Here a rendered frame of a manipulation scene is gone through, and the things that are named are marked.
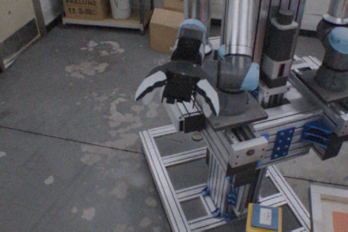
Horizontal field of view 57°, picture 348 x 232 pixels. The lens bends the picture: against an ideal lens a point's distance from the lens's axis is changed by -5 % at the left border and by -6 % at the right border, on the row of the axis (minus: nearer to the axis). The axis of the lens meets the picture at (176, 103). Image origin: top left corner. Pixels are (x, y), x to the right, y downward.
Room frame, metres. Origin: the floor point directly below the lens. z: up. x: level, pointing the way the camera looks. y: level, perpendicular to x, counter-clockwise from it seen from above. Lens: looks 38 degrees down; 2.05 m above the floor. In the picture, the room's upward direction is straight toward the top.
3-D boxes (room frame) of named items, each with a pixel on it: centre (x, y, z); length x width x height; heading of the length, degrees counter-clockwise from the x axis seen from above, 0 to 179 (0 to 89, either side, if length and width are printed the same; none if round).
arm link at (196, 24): (0.77, -0.04, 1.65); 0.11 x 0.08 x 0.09; 172
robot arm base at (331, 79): (1.17, -0.67, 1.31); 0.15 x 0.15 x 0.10
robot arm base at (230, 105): (1.02, -0.20, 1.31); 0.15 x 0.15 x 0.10
